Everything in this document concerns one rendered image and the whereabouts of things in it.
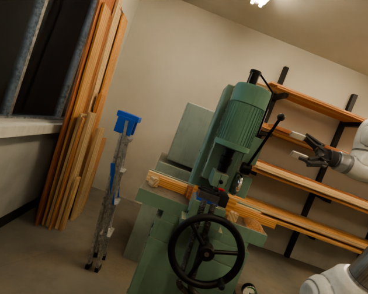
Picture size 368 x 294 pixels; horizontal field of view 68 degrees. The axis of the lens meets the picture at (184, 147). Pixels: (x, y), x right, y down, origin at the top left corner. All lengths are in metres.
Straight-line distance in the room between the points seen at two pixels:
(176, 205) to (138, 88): 2.68
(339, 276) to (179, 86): 3.06
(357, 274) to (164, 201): 0.73
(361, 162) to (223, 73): 2.65
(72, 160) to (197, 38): 2.28
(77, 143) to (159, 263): 1.42
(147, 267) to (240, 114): 0.80
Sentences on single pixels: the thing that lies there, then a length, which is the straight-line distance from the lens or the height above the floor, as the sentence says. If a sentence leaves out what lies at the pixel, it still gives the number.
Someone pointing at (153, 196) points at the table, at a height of 0.88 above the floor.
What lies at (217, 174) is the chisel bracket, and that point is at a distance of 1.31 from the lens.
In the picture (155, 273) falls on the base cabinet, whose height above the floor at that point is 0.56.
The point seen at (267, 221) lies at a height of 0.93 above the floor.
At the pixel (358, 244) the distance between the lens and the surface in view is 4.17.
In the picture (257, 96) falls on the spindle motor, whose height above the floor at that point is 1.46.
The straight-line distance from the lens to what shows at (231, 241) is 1.29.
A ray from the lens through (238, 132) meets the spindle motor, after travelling 1.27.
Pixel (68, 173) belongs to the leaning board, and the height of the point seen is 0.50.
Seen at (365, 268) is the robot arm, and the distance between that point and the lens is 1.05.
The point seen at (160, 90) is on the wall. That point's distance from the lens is 3.70.
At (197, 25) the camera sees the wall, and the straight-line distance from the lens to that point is 3.89.
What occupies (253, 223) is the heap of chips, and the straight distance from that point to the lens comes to 1.31.
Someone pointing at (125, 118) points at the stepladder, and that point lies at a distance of 1.97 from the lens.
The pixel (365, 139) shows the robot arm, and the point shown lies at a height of 1.44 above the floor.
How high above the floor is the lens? 1.23
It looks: 4 degrees down
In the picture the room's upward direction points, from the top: 21 degrees clockwise
